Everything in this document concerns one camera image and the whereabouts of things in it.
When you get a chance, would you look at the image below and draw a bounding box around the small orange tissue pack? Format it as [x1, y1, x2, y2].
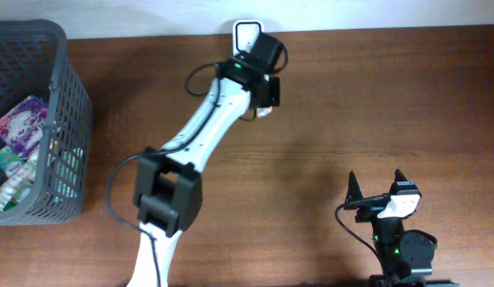
[256, 106, 272, 118]

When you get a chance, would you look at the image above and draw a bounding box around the white green tube brown cap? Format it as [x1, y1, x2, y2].
[0, 147, 39, 211]

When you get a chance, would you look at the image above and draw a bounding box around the grey plastic mesh basket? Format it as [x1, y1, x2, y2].
[0, 19, 93, 226]

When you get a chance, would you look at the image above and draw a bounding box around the small teal tissue pack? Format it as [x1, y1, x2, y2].
[0, 146, 25, 178]

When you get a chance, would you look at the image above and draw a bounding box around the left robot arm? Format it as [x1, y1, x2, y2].
[128, 33, 288, 286]

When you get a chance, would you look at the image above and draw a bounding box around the purple white tissue pack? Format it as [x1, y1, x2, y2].
[0, 96, 48, 159]

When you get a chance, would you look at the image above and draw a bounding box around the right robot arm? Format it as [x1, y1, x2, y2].
[335, 169, 457, 287]

